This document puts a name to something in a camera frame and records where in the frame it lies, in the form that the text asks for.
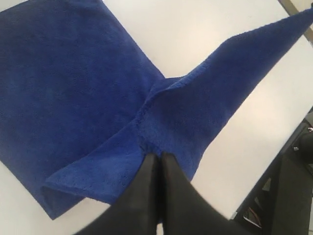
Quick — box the blue towel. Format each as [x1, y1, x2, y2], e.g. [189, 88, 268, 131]
[0, 0, 313, 219]

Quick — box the black table frame structure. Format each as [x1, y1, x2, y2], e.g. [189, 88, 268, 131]
[232, 120, 313, 235]

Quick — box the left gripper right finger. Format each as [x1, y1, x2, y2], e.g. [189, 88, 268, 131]
[160, 152, 251, 235]

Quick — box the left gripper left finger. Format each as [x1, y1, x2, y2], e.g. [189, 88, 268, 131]
[78, 154, 159, 235]

